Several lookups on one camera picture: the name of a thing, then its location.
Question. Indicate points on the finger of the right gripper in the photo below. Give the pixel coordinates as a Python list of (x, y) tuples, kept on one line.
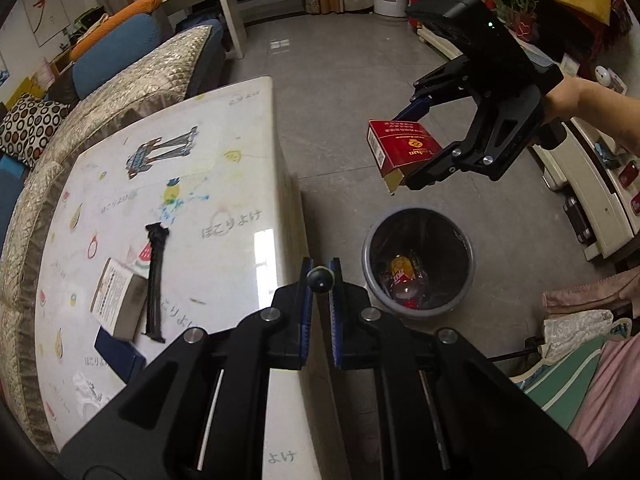
[(449, 82), (438, 168)]

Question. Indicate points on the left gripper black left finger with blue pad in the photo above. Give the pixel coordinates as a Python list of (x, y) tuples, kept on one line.
[(198, 411)]

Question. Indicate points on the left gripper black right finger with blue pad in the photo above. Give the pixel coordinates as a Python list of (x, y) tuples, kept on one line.
[(444, 410)]

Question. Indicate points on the red cigarette box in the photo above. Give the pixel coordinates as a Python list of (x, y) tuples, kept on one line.
[(399, 148)]

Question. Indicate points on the orange label plastic bottle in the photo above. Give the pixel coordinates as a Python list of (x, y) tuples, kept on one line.
[(404, 280)]

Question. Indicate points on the person's right forearm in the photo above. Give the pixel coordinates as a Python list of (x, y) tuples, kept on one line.
[(612, 113)]

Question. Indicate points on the round grey trash bin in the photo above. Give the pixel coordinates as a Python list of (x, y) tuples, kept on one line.
[(443, 249)]

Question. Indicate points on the person's right hand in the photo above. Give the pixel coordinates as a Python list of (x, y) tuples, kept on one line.
[(563, 101)]

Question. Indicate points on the potted green plant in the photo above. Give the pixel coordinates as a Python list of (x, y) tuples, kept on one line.
[(519, 16)]

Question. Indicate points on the dark blue box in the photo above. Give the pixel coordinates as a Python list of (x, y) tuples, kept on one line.
[(121, 356)]

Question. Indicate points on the crumpled white tissue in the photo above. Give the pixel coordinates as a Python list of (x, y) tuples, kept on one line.
[(89, 399)]

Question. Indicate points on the white TV cabinet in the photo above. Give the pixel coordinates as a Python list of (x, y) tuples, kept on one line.
[(604, 181)]

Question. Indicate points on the white paper box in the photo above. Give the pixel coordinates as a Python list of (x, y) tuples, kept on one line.
[(119, 299)]

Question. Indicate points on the pile of clothes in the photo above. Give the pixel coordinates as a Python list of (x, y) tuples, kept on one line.
[(587, 378)]

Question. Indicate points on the beige coffee table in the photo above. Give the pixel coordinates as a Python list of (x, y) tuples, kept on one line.
[(210, 170)]

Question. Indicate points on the white side desk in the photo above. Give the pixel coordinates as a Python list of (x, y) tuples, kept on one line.
[(229, 9)]

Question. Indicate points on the orange sofa cushion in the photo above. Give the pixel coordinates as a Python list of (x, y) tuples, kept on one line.
[(108, 23)]

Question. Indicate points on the blue sofa cushion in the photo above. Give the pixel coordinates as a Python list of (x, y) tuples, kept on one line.
[(122, 46)]

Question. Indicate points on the polka dot cushion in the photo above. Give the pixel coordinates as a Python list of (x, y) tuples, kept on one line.
[(29, 126)]

